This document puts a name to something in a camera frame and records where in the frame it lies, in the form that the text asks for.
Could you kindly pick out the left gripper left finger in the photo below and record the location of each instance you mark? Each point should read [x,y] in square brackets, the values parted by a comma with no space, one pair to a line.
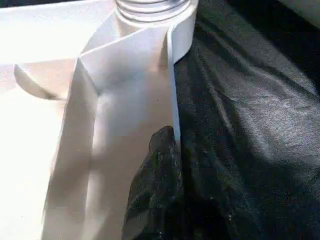
[155,187]

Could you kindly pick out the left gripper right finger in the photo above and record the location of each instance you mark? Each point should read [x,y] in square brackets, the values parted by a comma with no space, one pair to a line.
[207,200]

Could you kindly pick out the white plastic table top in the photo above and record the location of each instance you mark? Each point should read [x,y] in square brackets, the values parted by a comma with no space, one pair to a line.
[50,125]

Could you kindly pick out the white plastic table leg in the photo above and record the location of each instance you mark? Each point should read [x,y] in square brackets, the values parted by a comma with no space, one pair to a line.
[150,12]

